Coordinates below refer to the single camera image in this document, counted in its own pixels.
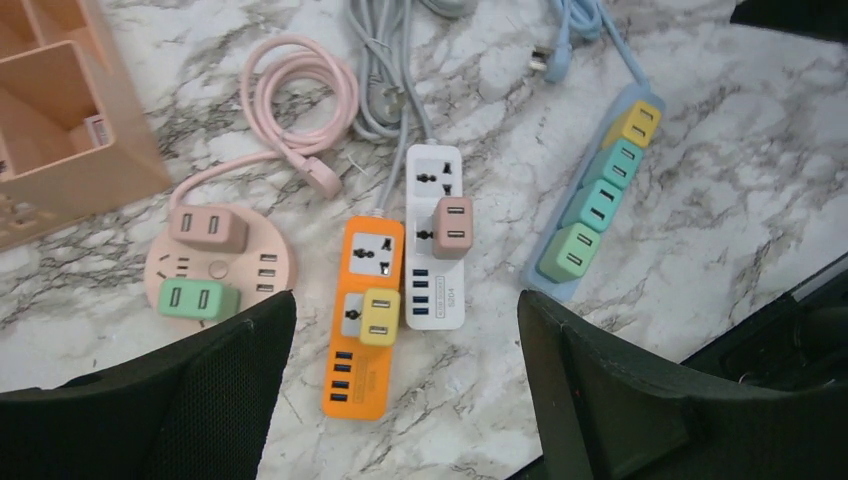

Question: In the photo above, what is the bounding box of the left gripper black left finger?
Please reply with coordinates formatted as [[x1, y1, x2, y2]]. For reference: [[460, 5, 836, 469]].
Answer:
[[1, 291, 297, 479]]

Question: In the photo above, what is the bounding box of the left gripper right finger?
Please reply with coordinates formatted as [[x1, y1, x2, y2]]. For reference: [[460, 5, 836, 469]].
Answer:
[[517, 290, 847, 479]]

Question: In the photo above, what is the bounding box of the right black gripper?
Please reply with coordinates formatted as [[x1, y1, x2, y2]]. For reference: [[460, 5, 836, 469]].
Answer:
[[730, 0, 847, 44]]

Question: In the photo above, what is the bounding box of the green plug adapter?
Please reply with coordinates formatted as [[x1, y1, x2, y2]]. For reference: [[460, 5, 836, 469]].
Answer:
[[157, 277, 241, 322], [537, 222, 601, 283]]

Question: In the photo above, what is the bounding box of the pink plug adapter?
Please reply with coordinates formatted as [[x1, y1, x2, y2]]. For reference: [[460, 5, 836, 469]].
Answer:
[[168, 205, 249, 254], [433, 196, 473, 260]]

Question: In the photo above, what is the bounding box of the yellow cube plug adapter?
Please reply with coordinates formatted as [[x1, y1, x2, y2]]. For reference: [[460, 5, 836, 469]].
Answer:
[[359, 288, 401, 347]]

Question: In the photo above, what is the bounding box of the teal cube plug adapter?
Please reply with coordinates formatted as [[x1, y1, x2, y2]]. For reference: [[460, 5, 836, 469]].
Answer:
[[580, 138, 643, 190]]

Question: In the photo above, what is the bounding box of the blue power strip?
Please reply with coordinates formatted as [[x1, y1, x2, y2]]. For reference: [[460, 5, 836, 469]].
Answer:
[[521, 83, 665, 302]]

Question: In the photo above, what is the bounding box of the white power strip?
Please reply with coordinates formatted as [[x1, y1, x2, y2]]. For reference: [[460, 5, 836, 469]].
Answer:
[[404, 144, 467, 330]]

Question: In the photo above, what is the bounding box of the orange power strip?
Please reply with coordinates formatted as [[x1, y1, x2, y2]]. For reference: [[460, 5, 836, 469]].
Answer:
[[322, 216, 404, 421]]

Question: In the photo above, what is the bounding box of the orange mesh file organizer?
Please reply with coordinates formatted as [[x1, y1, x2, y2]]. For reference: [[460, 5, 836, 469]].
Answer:
[[1, 1, 171, 249]]

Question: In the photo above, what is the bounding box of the black mounting rail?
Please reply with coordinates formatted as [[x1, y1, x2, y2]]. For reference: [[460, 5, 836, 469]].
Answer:
[[682, 254, 847, 391]]

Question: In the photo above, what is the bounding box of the pink coiled cable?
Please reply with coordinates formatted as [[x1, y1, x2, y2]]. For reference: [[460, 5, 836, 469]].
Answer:
[[168, 34, 360, 212]]

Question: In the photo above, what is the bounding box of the grey coiled cable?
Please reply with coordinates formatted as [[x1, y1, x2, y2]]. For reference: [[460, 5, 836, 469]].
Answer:
[[344, 0, 478, 213]]

